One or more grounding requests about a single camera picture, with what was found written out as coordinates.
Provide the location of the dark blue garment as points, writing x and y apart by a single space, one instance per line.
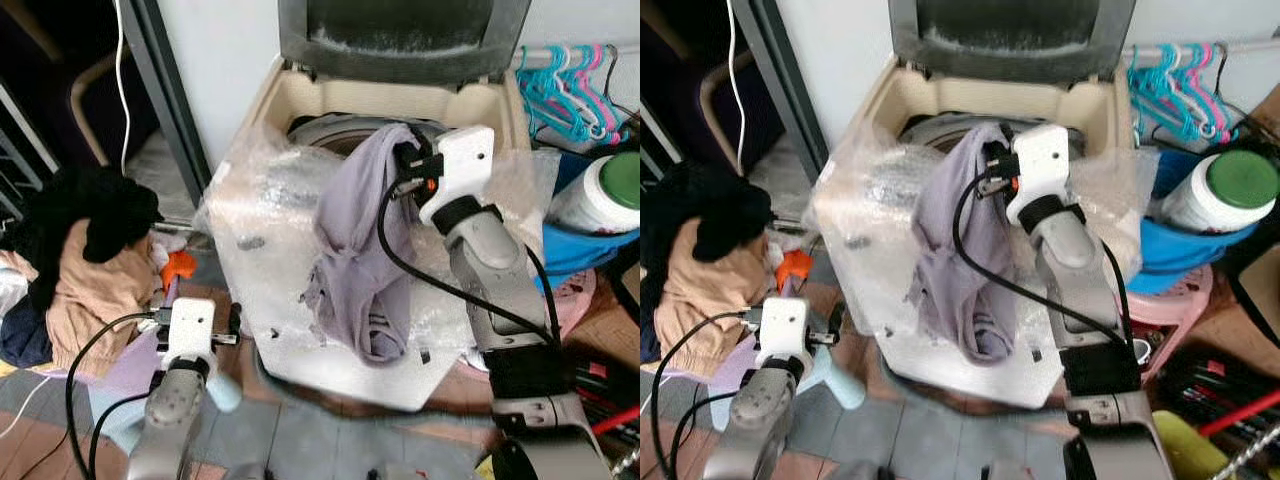
648 340
22 340

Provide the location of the black garment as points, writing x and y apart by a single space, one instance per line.
90 210
720 215

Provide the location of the pink plastic stool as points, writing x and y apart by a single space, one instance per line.
1175 305
578 300

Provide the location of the lavender garment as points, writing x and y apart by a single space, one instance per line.
360 250
955 250

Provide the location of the white top-load washing machine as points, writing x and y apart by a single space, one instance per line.
880 340
300 330

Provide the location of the blue plastic basin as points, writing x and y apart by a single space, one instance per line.
580 252
1180 250

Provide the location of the black crate with red parts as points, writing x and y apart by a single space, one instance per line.
1220 385
605 385

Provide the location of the small orange cloth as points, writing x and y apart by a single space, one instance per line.
793 268
178 268

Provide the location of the yellow plastic object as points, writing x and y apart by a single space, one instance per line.
484 468
1190 450

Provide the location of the dark grey door frame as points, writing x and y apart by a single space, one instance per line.
790 80
165 90

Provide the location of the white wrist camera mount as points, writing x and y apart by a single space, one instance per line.
783 328
1040 165
190 325
462 165

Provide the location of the pink plastic hanger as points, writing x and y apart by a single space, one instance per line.
607 95
1215 95

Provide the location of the white jar with green lid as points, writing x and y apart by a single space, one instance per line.
1210 200
595 205

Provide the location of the cyan plastic hanger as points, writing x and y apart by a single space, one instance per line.
540 95
1185 100
1150 95
580 100

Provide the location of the beige garment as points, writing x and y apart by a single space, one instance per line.
95 300
705 300

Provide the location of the brown curved chair frame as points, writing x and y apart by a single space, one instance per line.
85 90
708 95

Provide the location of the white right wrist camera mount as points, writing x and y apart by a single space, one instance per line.
1040 165
462 165

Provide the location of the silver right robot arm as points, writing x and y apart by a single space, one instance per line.
1090 300
500 290

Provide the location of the grey clothes rail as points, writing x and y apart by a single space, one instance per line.
1250 47
545 52

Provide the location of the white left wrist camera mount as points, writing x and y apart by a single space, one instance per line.
783 328
190 325

